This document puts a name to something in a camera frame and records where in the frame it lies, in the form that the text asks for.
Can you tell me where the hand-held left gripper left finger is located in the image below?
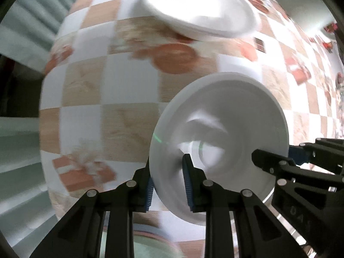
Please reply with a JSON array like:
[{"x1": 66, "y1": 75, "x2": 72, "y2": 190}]
[{"x1": 29, "y1": 156, "x2": 155, "y2": 258}]

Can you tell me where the white foam bowl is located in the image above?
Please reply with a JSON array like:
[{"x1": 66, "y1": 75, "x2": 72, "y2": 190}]
[
  {"x1": 144, "y1": 0, "x2": 261, "y2": 42},
  {"x1": 149, "y1": 72, "x2": 289, "y2": 227}
]

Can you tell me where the checkered printed tablecloth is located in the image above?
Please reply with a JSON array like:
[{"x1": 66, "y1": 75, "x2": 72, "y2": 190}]
[{"x1": 39, "y1": 0, "x2": 344, "y2": 244}]

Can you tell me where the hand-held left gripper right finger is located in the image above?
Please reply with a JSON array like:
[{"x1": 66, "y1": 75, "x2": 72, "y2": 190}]
[{"x1": 182, "y1": 154, "x2": 300, "y2": 258}]

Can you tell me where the grey-green ribbed sofa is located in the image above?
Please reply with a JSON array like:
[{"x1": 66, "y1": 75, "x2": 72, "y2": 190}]
[{"x1": 0, "y1": 0, "x2": 89, "y2": 250}]

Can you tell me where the green rectangular dish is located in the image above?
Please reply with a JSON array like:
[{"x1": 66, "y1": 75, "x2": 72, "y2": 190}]
[{"x1": 132, "y1": 231, "x2": 186, "y2": 258}]

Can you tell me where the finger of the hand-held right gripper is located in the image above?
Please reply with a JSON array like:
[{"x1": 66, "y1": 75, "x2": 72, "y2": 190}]
[
  {"x1": 289, "y1": 138, "x2": 344, "y2": 175},
  {"x1": 252, "y1": 149, "x2": 344, "y2": 191}
]

